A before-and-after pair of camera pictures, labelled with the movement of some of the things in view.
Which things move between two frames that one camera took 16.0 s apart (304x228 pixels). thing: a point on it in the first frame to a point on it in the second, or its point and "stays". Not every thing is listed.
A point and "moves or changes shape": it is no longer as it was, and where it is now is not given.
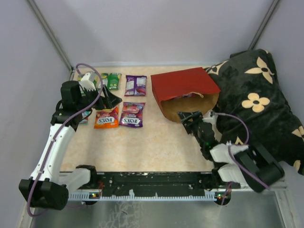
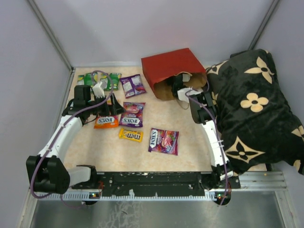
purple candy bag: (131, 115) stays
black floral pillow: (251, 109) stays
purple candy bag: (192, 94) moves or changes shape
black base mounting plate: (162, 182) stays
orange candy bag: (107, 118) stays
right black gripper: (185, 117) to (168, 80)
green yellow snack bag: (111, 80) stays
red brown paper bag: (185, 90) moves or changes shape
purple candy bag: (135, 85) moves or changes shape
